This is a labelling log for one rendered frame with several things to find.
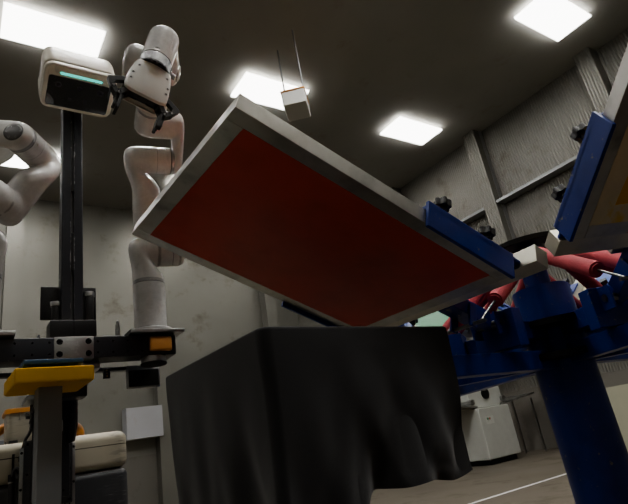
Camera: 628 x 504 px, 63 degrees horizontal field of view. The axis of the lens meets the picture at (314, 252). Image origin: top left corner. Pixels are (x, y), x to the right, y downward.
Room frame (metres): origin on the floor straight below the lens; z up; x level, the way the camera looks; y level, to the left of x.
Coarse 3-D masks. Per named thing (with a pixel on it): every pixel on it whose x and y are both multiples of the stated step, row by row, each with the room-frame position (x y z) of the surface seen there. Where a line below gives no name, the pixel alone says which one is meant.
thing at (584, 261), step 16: (560, 256) 1.59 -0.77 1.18; (576, 256) 1.54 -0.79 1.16; (592, 256) 1.62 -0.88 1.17; (608, 256) 1.56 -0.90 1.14; (576, 272) 1.55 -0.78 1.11; (592, 272) 1.47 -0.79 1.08; (608, 272) 1.43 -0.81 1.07; (496, 288) 1.59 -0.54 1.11; (512, 288) 1.62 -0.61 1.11; (480, 304) 2.01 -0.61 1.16; (496, 304) 1.59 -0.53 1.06; (512, 304) 2.18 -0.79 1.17; (576, 304) 2.14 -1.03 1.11; (448, 320) 1.93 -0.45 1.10
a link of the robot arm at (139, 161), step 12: (132, 156) 1.34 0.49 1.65; (144, 156) 1.34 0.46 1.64; (156, 156) 1.36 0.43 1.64; (168, 156) 1.37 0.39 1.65; (132, 168) 1.36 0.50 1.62; (144, 168) 1.37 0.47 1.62; (156, 168) 1.38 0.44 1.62; (168, 168) 1.39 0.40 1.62; (132, 180) 1.40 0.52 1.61; (144, 180) 1.41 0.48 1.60; (132, 192) 1.43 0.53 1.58; (144, 192) 1.42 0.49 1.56; (156, 192) 1.44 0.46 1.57; (132, 204) 1.45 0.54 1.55; (144, 204) 1.43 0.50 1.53; (180, 264) 1.56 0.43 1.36
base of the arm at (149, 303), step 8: (152, 280) 1.47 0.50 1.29; (136, 288) 1.47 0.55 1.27; (144, 288) 1.47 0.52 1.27; (152, 288) 1.47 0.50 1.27; (160, 288) 1.49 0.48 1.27; (136, 296) 1.47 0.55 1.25; (144, 296) 1.47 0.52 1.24; (152, 296) 1.47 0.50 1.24; (160, 296) 1.49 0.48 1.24; (136, 304) 1.47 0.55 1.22; (144, 304) 1.47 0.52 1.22; (152, 304) 1.47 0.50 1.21; (160, 304) 1.49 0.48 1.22; (136, 312) 1.47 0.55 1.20; (144, 312) 1.47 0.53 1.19; (152, 312) 1.47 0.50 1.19; (160, 312) 1.49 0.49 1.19; (136, 320) 1.48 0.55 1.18; (144, 320) 1.47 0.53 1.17; (152, 320) 1.47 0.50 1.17; (160, 320) 1.49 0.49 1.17; (136, 328) 1.45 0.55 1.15
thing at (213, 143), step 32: (224, 128) 0.83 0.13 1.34; (256, 128) 0.83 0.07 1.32; (288, 128) 0.85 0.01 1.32; (192, 160) 0.93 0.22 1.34; (320, 160) 0.90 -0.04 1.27; (160, 192) 1.10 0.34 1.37; (352, 192) 0.99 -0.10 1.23; (384, 192) 1.00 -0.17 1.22; (416, 224) 1.07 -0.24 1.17; (192, 256) 1.31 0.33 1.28; (256, 288) 1.45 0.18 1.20; (384, 320) 1.56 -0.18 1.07
